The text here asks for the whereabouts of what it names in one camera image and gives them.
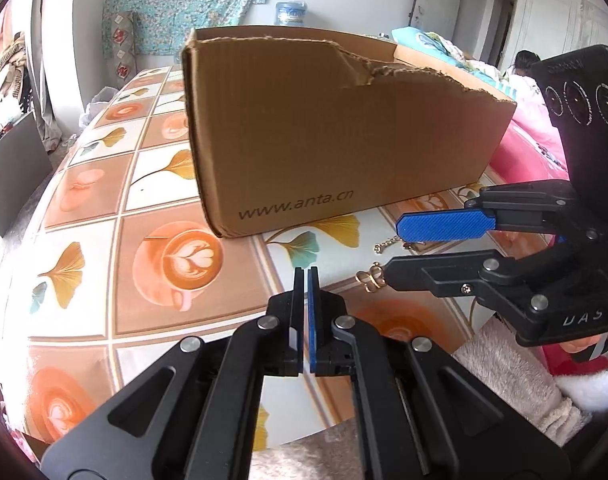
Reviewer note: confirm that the blue water dispenser bottle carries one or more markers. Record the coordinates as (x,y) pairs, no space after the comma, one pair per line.
(290,14)

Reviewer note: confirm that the light blue pillow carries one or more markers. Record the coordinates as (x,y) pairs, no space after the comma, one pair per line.
(419,40)

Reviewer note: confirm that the grey cabinet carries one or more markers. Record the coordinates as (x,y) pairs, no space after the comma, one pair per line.
(14,175)

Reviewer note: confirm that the white plastic bag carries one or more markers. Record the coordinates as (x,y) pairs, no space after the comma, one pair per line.
(96,105)

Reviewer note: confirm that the pink floral blanket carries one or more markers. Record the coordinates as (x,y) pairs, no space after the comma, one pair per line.
(529,125)

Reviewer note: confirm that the patchwork cushion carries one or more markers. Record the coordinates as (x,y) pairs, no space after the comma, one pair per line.
(120,42)

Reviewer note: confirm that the grey door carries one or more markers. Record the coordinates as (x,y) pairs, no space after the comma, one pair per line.
(436,0)

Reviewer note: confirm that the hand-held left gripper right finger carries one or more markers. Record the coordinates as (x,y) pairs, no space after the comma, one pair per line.
(312,315)

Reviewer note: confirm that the floral wall cloth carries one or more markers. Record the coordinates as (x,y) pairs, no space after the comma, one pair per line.
(184,5)

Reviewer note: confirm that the pile of clothes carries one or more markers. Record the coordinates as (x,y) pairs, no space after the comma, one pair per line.
(4,70)

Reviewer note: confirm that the torn cardboard box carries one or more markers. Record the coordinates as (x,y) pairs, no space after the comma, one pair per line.
(334,135)

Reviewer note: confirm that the gold knot pendant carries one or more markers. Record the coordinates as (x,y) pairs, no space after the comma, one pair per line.
(375,271)

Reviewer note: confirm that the person's right hand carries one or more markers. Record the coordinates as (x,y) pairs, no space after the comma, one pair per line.
(579,349)

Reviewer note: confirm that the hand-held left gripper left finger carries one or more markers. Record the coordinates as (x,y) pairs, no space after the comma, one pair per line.
(298,305)

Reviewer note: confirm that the printed plastic tablecloth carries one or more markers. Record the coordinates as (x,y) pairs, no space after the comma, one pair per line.
(134,240)

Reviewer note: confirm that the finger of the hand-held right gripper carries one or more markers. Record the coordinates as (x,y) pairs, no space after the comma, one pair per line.
(444,226)
(434,270)

